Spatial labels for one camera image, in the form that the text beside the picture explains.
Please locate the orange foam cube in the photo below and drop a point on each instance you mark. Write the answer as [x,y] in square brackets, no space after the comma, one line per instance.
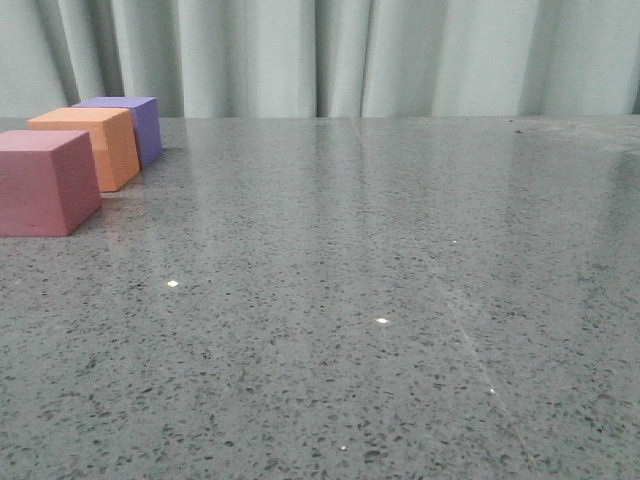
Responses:
[112,138]

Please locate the purple foam cube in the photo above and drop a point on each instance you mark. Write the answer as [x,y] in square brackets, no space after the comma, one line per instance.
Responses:
[145,114]

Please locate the pink foam cube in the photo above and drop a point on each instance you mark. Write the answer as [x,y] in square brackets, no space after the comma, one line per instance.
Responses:
[48,182]

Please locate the pale green curtain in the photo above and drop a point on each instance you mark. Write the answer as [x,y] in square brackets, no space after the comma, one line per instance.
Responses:
[205,59]

